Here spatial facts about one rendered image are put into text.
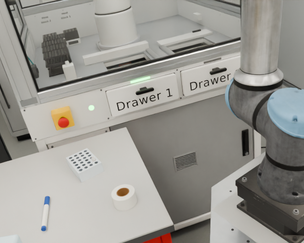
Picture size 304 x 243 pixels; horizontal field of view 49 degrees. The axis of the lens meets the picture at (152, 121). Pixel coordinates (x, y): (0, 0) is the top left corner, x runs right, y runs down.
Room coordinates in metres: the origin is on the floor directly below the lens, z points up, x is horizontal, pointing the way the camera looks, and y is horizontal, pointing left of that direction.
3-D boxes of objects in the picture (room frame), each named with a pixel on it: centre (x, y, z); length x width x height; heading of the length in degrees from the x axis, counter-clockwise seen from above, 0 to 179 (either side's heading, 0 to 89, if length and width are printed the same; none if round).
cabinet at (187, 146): (1.73, 0.06, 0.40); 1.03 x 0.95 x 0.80; 102
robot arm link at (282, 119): (0.62, -0.31, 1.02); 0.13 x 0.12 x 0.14; 16
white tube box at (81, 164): (0.97, 0.26, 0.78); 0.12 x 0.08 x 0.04; 28
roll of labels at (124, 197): (0.76, 0.12, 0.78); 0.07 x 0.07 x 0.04
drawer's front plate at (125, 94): (1.25, 0.01, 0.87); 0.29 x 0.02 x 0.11; 102
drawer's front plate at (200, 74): (1.31, -0.30, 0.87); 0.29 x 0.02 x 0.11; 102
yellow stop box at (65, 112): (1.16, 0.33, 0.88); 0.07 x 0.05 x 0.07; 102
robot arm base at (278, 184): (0.62, -0.30, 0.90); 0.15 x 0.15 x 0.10
